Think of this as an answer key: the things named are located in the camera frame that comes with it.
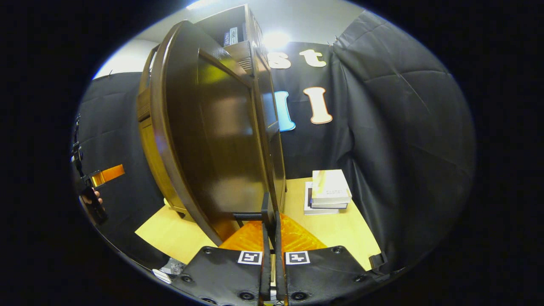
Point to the flat white lying book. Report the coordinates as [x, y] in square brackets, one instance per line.
[307, 199]

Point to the white spine standing book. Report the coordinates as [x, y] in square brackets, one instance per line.
[233, 36]

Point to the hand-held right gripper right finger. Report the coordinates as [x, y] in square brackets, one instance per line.
[279, 263]

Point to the wooden double-door shoe cabinet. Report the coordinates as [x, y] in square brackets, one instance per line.
[278, 170]

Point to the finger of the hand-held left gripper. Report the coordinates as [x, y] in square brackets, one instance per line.
[108, 174]

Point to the ceiling light panel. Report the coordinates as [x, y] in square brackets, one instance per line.
[276, 40]

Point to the small white item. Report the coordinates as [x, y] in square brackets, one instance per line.
[170, 270]

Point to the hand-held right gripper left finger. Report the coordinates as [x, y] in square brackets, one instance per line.
[265, 263]

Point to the dark blue standing book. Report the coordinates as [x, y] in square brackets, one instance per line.
[227, 39]

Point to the small black clamp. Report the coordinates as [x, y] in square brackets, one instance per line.
[378, 261]

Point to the thick white lying book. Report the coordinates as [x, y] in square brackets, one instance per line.
[330, 186]

